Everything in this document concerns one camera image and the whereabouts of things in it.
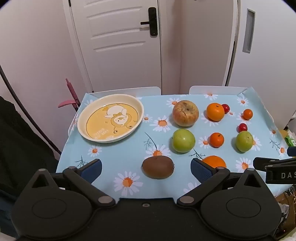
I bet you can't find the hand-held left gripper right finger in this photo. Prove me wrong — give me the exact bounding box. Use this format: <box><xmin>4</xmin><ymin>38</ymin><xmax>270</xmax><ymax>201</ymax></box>
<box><xmin>176</xmin><ymin>158</ymin><xmax>266</xmax><ymax>208</ymax></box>

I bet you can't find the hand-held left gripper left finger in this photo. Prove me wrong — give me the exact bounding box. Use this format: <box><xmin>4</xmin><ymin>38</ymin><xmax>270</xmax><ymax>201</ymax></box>
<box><xmin>28</xmin><ymin>159</ymin><xmax>116</xmax><ymax>208</ymax></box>

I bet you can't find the large orange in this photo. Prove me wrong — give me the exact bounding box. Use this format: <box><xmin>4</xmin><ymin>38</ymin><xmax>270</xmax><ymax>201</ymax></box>
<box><xmin>202</xmin><ymin>155</ymin><xmax>227</xmax><ymax>169</ymax></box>

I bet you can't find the brown kiwi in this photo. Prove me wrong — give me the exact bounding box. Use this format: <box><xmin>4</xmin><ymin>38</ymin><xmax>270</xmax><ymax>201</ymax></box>
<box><xmin>142</xmin><ymin>156</ymin><xmax>175</xmax><ymax>179</ymax></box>

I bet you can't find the yellow cartoon plate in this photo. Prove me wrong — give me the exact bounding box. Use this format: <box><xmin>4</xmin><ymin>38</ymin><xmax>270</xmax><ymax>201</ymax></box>
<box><xmin>77</xmin><ymin>94</ymin><xmax>144</xmax><ymax>143</ymax></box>

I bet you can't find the wrinkled yellow-red apple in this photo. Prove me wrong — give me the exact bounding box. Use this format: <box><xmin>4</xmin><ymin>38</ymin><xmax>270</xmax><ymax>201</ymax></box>
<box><xmin>172</xmin><ymin>100</ymin><xmax>199</xmax><ymax>127</ymax></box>

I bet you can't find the blue daisy tablecloth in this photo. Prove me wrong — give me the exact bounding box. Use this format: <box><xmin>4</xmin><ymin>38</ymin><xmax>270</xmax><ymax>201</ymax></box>
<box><xmin>55</xmin><ymin>87</ymin><xmax>293</xmax><ymax>199</ymax></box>

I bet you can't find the medium orange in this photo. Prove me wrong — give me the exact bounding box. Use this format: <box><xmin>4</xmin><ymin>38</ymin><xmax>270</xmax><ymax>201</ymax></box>
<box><xmin>206</xmin><ymin>103</ymin><xmax>225</xmax><ymax>121</ymax></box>

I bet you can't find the dark cloth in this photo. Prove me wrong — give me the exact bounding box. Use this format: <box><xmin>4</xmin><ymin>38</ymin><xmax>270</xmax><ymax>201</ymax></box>
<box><xmin>0</xmin><ymin>96</ymin><xmax>60</xmax><ymax>205</ymax></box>

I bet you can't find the white cabinet door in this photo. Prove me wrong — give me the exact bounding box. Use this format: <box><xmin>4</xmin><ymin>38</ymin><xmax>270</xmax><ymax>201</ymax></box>
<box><xmin>225</xmin><ymin>0</ymin><xmax>296</xmax><ymax>131</ymax></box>

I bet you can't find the black curved tube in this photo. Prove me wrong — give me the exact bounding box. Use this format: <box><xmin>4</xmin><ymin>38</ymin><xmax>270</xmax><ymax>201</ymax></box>
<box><xmin>0</xmin><ymin>65</ymin><xmax>62</xmax><ymax>156</ymax></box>

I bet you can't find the white panel door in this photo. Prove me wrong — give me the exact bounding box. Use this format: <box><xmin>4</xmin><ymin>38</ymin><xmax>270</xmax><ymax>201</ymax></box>
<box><xmin>69</xmin><ymin>0</ymin><xmax>162</xmax><ymax>92</ymax></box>

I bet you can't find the grey recessed cabinet handle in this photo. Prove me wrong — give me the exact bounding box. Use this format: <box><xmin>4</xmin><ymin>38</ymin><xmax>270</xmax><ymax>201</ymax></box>
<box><xmin>242</xmin><ymin>9</ymin><xmax>255</xmax><ymax>54</ymax></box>

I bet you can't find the black door lock handle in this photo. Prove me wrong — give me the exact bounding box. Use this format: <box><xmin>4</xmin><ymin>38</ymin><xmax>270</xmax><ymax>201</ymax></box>
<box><xmin>140</xmin><ymin>7</ymin><xmax>158</xmax><ymax>37</ymax></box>

